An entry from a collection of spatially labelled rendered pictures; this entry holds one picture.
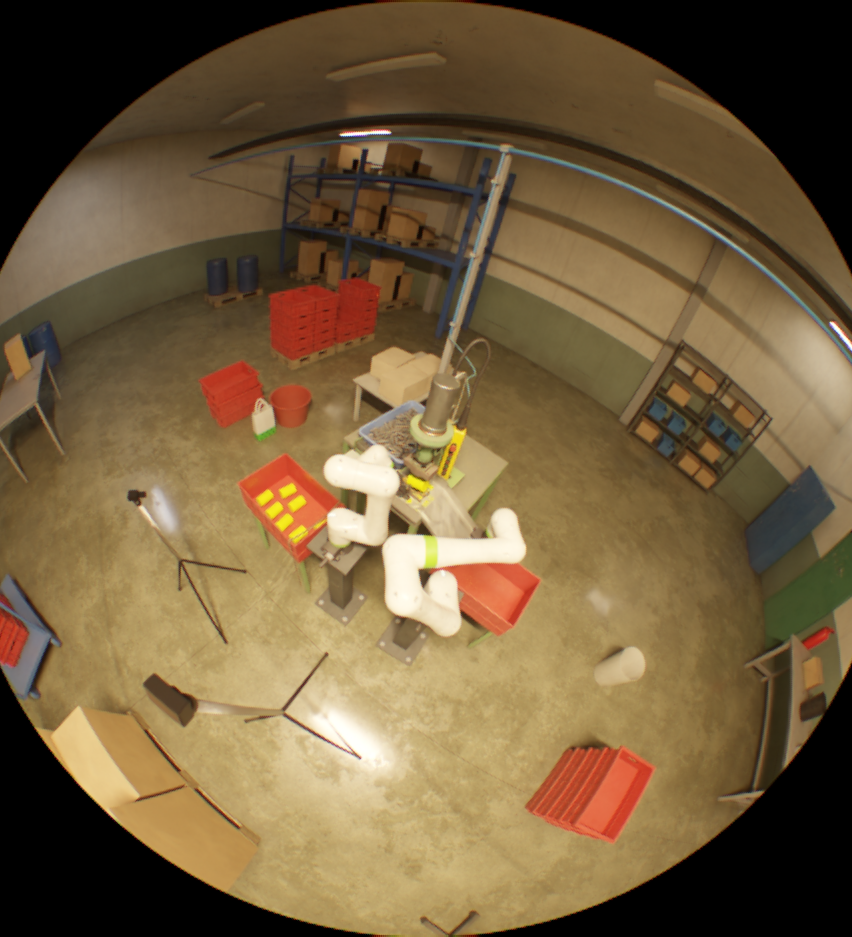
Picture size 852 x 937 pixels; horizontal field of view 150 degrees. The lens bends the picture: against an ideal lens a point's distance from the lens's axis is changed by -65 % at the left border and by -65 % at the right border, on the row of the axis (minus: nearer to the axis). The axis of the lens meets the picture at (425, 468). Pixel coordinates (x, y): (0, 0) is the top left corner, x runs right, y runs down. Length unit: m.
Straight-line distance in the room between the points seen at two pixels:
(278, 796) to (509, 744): 1.65
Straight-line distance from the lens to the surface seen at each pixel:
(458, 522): 1.94
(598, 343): 6.46
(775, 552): 6.91
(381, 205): 7.68
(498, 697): 2.66
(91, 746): 2.26
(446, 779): 2.57
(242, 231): 9.64
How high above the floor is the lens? 2.43
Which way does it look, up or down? 45 degrees down
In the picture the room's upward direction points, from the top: 18 degrees clockwise
